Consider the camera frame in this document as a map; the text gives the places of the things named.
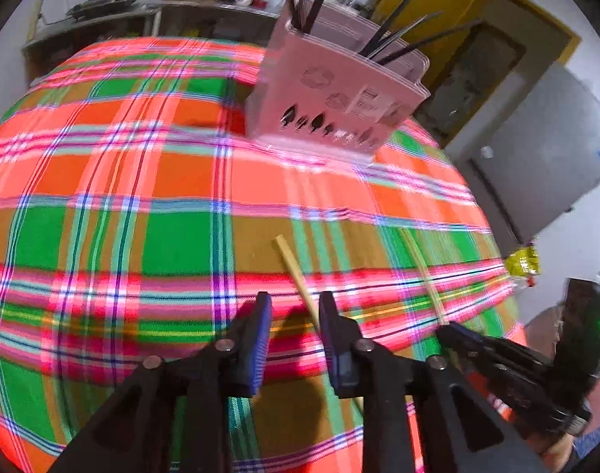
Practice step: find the person's right hand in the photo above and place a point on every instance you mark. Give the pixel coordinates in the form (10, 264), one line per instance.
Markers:
(558, 451)

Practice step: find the grey refrigerator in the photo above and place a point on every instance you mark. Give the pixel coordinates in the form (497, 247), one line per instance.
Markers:
(541, 157)

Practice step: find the pink plastic utensil basket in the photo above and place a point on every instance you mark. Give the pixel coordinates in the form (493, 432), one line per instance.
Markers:
(329, 88)

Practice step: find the yellow door frame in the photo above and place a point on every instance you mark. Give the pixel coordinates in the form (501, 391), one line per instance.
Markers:
(541, 12)

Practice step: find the kitchen counter shelf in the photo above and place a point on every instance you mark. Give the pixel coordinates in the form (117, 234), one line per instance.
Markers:
(107, 34)

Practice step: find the bamboo chopstick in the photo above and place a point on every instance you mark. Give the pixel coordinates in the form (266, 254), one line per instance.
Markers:
(425, 276)
(295, 276)

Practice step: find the gas stove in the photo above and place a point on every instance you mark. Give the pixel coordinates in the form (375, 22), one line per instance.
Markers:
(103, 8)

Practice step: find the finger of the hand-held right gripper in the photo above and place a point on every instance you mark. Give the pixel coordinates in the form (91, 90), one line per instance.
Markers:
(506, 347)
(511, 379)

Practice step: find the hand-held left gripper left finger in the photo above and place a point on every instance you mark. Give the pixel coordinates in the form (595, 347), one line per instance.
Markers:
(261, 340)

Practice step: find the plaid tablecloth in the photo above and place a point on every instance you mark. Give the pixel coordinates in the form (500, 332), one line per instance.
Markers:
(107, 207)

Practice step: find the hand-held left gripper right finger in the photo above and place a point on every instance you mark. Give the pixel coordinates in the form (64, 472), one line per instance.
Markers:
(328, 340)

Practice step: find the yellow snack bag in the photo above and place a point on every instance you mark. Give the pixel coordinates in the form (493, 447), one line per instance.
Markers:
(524, 261)

